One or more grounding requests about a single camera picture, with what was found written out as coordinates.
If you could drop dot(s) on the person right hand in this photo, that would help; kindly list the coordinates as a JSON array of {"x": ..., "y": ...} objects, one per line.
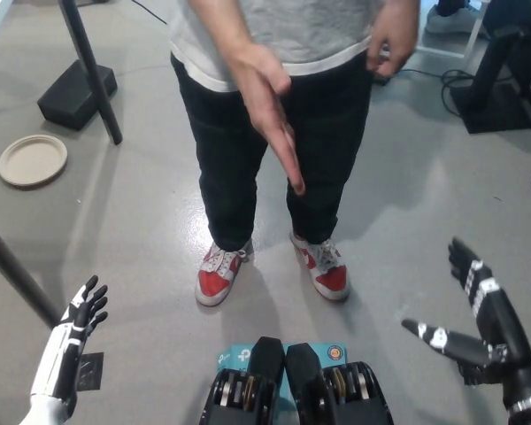
[{"x": 267, "y": 102}]

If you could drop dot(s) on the person left hand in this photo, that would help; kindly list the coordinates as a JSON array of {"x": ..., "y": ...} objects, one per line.
[{"x": 394, "y": 40}]

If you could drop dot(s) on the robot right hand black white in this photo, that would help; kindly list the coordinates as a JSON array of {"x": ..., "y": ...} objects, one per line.
[{"x": 500, "y": 319}]

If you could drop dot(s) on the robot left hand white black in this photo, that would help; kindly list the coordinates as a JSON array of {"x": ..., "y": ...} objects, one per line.
[{"x": 57, "y": 354}]

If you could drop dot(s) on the person left red white sneaker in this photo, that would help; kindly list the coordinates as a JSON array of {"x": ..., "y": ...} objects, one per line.
[{"x": 329, "y": 274}]

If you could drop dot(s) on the person red white sneaker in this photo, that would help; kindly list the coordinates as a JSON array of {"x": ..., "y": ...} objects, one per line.
[
  {"x": 329, "y": 274},
  {"x": 217, "y": 279}
]

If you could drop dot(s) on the person right red white sneaker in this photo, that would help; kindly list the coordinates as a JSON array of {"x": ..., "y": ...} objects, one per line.
[{"x": 217, "y": 279}]

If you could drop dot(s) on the black robot left body block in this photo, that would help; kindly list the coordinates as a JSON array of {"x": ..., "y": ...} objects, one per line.
[{"x": 248, "y": 389}]

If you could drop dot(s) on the black square floor marker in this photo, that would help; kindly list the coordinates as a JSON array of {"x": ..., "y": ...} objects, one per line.
[
  {"x": 92, "y": 372},
  {"x": 475, "y": 376}
]

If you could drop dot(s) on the grey sneaker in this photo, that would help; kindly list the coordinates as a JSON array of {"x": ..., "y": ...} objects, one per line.
[{"x": 447, "y": 22}]

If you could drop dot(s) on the black trousers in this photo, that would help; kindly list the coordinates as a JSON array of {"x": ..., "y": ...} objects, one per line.
[{"x": 230, "y": 168}]

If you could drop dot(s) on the grey t-shirt white hem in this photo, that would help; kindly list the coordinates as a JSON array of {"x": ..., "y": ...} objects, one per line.
[{"x": 301, "y": 31}]

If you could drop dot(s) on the teal cardboard router box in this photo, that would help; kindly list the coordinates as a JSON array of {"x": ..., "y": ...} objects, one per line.
[{"x": 234, "y": 356}]

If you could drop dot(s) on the beige paper plate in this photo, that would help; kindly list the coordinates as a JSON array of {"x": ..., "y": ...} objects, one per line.
[{"x": 33, "y": 161}]

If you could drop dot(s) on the black rectangular block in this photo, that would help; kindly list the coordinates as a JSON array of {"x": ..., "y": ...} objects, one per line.
[{"x": 71, "y": 102}]

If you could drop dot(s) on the white table frame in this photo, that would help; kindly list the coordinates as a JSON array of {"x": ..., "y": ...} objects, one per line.
[{"x": 473, "y": 44}]

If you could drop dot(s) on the black metal frame leg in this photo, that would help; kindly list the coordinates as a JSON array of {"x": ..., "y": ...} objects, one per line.
[
  {"x": 13, "y": 270},
  {"x": 93, "y": 71}
]

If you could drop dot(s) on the black stand with base plate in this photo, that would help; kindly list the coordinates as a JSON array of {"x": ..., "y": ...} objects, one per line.
[{"x": 495, "y": 106}]

